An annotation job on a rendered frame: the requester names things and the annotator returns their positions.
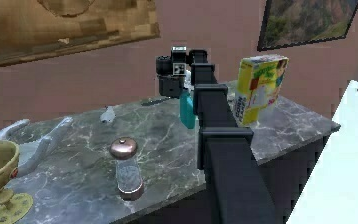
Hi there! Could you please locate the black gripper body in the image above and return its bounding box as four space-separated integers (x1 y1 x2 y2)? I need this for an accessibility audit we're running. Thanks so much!
155 55 186 99

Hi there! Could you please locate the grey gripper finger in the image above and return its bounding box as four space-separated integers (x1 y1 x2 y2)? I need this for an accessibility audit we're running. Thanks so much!
140 97 171 107

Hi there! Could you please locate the teal spray bottle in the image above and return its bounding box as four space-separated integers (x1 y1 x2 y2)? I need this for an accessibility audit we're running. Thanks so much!
179 69 198 130

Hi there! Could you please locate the small white bulb-shaped object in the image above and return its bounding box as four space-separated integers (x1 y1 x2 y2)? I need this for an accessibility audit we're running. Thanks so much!
99 105 117 125

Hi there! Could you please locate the glass shaker copper lid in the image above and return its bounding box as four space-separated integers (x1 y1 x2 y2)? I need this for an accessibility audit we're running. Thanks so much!
108 136 145 202

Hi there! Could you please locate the dark counter with marble top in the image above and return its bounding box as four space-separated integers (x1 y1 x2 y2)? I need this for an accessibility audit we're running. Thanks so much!
0 79 342 224

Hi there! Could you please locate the yellow cereal box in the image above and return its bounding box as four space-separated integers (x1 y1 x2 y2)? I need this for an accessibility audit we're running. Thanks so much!
233 54 290 127

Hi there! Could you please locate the brown wooden framed picture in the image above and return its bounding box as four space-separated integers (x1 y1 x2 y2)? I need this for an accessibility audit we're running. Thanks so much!
0 0 161 71

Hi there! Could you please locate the black framed landscape picture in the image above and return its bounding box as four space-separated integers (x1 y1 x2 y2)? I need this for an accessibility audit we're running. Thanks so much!
256 0 358 53

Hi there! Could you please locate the golden goblet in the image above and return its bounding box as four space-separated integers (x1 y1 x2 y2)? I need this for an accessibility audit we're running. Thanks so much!
0 139 35 224

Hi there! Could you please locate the white fridge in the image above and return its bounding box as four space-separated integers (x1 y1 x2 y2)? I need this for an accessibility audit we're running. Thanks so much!
285 79 358 224

